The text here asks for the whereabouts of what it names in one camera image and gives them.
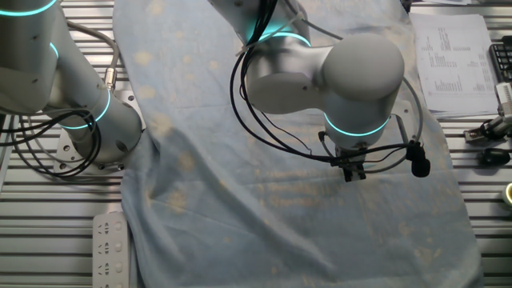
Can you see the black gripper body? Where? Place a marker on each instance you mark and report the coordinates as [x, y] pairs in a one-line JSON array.
[[351, 158]]

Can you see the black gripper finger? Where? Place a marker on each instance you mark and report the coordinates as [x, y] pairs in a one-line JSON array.
[[361, 174], [348, 176]]

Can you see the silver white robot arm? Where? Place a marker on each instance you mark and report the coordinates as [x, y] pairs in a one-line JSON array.
[[360, 68]]

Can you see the black foam microphone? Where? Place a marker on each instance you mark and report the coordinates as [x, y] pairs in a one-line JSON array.
[[419, 162]]

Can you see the light blue table cloth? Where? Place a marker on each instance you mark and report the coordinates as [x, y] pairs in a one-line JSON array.
[[280, 232]]

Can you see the printed paper sheet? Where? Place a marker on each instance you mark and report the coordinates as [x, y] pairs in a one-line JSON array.
[[452, 64]]

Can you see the emergency stop button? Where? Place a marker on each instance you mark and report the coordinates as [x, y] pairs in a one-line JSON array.
[[508, 195]]

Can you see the black keyboard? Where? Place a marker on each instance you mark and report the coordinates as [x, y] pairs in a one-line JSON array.
[[502, 60]]

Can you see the white power strip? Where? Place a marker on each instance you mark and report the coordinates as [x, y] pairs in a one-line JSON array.
[[110, 252]]

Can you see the metal camera mount clamp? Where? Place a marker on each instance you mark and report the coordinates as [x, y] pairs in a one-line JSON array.
[[490, 129]]

